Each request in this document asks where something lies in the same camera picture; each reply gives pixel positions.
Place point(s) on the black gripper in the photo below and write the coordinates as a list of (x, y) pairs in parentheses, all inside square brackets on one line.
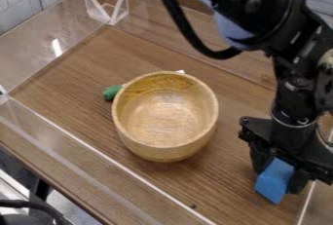
[(293, 144)]

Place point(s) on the blue foam block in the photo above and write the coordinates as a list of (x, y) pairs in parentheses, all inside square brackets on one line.
[(272, 184)]

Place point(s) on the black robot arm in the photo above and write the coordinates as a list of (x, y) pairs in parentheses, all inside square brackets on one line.
[(285, 30)]

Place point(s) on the brown wooden bowl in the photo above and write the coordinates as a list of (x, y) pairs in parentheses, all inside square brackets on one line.
[(165, 112)]

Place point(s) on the green and white toy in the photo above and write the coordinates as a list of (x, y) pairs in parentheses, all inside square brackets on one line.
[(113, 90)]

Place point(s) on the clear acrylic corner bracket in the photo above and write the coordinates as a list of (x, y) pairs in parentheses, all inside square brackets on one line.
[(106, 12)]

